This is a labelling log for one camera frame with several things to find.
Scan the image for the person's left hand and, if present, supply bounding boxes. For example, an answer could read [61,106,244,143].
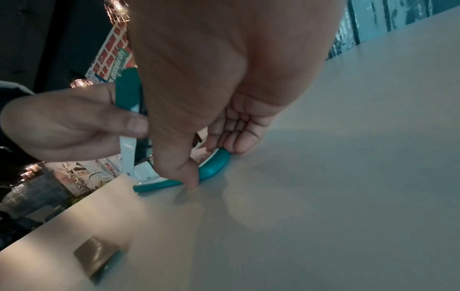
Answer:
[0,82,150,163]

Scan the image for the person's right hand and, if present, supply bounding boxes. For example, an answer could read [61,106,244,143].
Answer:
[126,0,346,190]

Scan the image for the teal and white stapler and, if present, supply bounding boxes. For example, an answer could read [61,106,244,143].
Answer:
[115,67,231,195]

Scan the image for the person's left forearm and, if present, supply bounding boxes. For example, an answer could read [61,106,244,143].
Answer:
[0,79,35,114]

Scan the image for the colourful printed picture board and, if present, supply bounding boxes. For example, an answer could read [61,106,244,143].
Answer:
[43,154,125,197]

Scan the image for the red and white printed poster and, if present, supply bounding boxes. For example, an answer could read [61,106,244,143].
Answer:
[85,27,138,83]

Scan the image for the small brown tape piece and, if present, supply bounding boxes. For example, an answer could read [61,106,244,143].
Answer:
[73,235,127,286]

